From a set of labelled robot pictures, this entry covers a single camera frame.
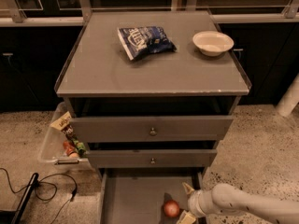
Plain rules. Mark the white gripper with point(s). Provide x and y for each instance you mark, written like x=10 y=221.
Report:
x=193 y=201

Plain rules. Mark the red apple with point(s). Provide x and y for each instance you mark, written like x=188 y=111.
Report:
x=171 y=208

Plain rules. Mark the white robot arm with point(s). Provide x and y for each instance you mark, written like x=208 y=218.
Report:
x=258 y=167

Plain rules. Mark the grey bottom drawer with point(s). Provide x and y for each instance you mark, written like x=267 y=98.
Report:
x=137 y=196

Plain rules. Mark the grey drawer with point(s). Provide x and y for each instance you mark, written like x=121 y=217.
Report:
x=151 y=158
x=137 y=196
x=150 y=129

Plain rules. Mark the grey middle drawer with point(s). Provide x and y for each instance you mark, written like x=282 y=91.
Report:
x=151 y=158

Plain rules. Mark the grey top drawer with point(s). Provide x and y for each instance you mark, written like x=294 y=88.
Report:
x=150 y=129

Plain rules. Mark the snack packets in bin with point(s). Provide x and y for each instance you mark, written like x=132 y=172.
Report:
x=72 y=146

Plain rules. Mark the clear plastic bin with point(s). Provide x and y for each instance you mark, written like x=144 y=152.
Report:
x=52 y=151

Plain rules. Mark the white bowl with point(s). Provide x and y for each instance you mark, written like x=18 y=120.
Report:
x=212 y=43

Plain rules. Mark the blue chip bag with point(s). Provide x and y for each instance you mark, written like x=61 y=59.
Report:
x=140 y=41

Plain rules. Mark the black device on floor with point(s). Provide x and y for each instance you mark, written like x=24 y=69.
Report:
x=14 y=216

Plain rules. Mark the metal railing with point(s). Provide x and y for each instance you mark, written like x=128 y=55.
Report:
x=222 y=11

